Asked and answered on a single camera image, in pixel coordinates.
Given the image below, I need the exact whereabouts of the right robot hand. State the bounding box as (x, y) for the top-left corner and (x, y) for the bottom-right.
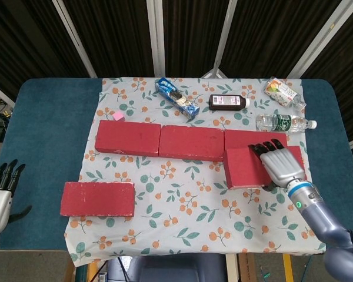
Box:
(248, 137), (308, 192)

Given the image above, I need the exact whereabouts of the red brick with scraped end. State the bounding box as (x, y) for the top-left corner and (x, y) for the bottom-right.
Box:
(223, 145), (306, 189)

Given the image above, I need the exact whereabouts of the red foam brick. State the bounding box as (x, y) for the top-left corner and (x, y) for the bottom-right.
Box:
(223, 129), (289, 150)
(94, 119), (162, 158)
(60, 181), (136, 218)
(158, 125), (226, 162)

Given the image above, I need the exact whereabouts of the dark can lying down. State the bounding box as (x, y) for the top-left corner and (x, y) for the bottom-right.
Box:
(208, 94), (251, 112)

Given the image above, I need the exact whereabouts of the clear bottle green label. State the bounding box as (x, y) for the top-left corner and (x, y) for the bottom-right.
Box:
(255, 113), (318, 133)

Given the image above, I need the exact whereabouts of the clear bottle fruit label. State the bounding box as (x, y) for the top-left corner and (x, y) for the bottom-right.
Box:
(264, 76), (307, 111)

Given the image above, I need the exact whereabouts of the teal felt table cover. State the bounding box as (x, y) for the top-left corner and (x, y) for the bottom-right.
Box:
(0, 78), (353, 253)

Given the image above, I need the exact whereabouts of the floral tablecloth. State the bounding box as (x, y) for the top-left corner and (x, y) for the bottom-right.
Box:
(63, 76), (327, 268)

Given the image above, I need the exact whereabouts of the blue cookie package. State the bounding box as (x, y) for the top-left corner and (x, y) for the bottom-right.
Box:
(154, 77), (201, 120)

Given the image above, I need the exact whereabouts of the grey blue chair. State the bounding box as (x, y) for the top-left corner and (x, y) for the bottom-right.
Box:
(105, 254), (227, 282)

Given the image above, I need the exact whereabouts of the white partition frame post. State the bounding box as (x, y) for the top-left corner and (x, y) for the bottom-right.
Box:
(213, 0), (242, 78)
(146, 0), (167, 79)
(51, 0), (98, 79)
(288, 0), (351, 79)

